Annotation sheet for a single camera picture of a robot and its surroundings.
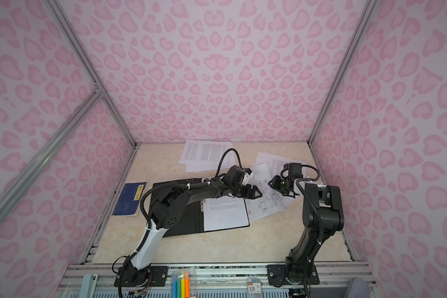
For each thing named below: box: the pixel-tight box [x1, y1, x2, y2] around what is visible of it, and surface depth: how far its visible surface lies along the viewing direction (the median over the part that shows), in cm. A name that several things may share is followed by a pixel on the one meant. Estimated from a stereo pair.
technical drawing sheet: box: [244, 162, 287, 220], surface depth 95 cm
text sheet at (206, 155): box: [178, 139, 236, 172], surface depth 116 cm
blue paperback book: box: [111, 181, 148, 217], surface depth 97 cm
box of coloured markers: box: [170, 268, 191, 298], surface depth 72 cm
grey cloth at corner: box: [344, 276, 371, 298], surface depth 69 cm
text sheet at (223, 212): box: [202, 194, 250, 232], surface depth 93 cm
